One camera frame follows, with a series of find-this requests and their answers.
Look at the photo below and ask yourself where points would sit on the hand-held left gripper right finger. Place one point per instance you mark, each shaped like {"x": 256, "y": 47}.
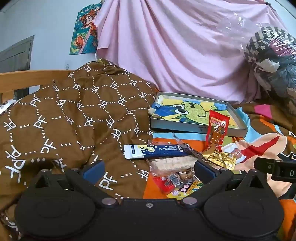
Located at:
{"x": 203, "y": 171}

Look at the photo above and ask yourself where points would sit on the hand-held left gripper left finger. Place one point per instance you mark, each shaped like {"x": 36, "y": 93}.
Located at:
{"x": 92, "y": 171}

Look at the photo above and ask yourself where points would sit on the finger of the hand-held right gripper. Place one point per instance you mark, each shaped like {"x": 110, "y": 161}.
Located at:
{"x": 263, "y": 165}

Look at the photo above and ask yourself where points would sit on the clear nut snack packet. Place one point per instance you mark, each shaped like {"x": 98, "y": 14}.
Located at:
{"x": 182, "y": 176}

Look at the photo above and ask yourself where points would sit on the yellow candy packet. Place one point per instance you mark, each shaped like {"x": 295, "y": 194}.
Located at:
{"x": 185, "y": 190}

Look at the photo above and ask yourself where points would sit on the clear rice cracker packet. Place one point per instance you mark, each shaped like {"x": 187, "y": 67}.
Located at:
{"x": 171, "y": 163}

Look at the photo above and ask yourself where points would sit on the dark blue snack packet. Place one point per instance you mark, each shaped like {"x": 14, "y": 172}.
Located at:
{"x": 161, "y": 150}

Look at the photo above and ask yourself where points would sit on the red snack packet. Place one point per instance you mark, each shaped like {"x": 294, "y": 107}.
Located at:
{"x": 217, "y": 125}

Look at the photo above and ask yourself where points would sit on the grey tray with cartoon drawing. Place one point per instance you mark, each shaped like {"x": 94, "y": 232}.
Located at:
{"x": 192, "y": 111}

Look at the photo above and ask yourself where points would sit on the gold foil snack packet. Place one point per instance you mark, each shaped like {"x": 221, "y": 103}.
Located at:
{"x": 219, "y": 157}

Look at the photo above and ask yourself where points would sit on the colourful printed bed sheet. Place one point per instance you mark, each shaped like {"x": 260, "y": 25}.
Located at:
{"x": 254, "y": 143}

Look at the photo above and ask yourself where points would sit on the small red candy packet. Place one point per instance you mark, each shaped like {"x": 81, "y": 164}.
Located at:
{"x": 161, "y": 183}

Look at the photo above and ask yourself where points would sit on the brown patterned quilt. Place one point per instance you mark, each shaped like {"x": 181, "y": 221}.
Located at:
{"x": 69, "y": 111}

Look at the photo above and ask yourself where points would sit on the clear bag of clothes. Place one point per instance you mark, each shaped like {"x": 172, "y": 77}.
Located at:
{"x": 272, "y": 60}

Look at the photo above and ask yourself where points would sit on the white patterned cloth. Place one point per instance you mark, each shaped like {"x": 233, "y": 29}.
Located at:
{"x": 7, "y": 106}

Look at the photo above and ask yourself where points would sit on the pink hanging cloth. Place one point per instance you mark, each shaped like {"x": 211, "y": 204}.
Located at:
{"x": 173, "y": 46}

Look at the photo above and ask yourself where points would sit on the grey door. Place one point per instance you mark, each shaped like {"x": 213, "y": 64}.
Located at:
{"x": 16, "y": 55}

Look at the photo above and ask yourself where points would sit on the cartoon wall poster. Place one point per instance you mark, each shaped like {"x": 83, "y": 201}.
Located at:
{"x": 83, "y": 27}

